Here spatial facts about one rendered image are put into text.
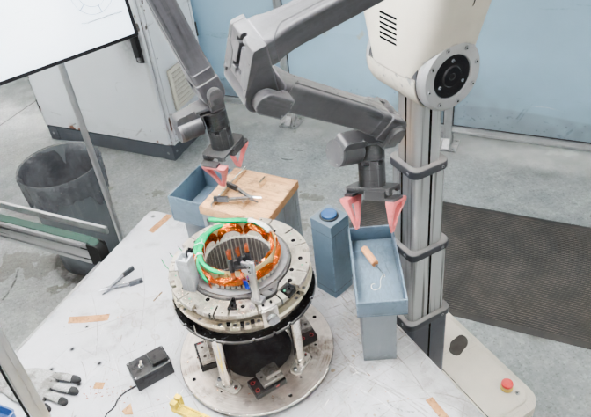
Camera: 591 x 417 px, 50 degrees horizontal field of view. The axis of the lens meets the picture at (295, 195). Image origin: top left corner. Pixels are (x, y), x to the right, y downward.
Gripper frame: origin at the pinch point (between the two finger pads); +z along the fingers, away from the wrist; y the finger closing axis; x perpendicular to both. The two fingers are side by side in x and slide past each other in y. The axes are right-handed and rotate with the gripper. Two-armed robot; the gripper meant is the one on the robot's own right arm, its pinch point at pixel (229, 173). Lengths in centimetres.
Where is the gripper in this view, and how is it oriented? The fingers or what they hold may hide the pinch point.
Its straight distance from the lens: 160.3
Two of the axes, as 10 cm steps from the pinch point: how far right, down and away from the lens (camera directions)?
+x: 9.0, 1.7, -4.1
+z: 1.4, 7.7, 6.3
